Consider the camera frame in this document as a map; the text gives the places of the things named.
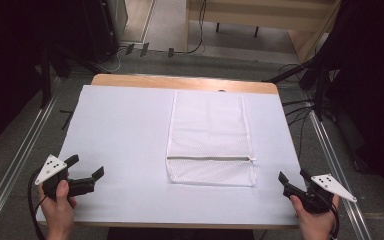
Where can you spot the metal floor rail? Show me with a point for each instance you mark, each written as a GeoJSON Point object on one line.
{"type": "Point", "coordinates": [16, 163]}
{"type": "Point", "coordinates": [336, 173]}

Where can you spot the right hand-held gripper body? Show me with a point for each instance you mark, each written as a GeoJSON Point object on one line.
{"type": "Point", "coordinates": [316, 196]}

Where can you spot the white table cover sheet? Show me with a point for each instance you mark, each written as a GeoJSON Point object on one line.
{"type": "Point", "coordinates": [123, 133]}

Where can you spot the black metal stand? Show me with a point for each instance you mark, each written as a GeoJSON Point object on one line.
{"type": "Point", "coordinates": [319, 86]}
{"type": "Point", "coordinates": [45, 76]}

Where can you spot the black computer tower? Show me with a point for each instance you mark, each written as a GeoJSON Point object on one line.
{"type": "Point", "coordinates": [103, 26]}

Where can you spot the white mesh laundry bag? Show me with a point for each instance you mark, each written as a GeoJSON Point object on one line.
{"type": "Point", "coordinates": [210, 133]}

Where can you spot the person's left hand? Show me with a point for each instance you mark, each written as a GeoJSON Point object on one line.
{"type": "Point", "coordinates": [58, 213]}

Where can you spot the wooden platform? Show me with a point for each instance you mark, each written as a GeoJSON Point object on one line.
{"type": "Point", "coordinates": [263, 20]}

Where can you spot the dark curtain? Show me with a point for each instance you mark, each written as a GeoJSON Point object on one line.
{"type": "Point", "coordinates": [6, 66]}
{"type": "Point", "coordinates": [373, 83]}

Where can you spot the person's right hand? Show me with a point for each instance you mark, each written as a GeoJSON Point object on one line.
{"type": "Point", "coordinates": [315, 225]}

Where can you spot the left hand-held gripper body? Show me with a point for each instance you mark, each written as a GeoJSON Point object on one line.
{"type": "Point", "coordinates": [50, 168]}

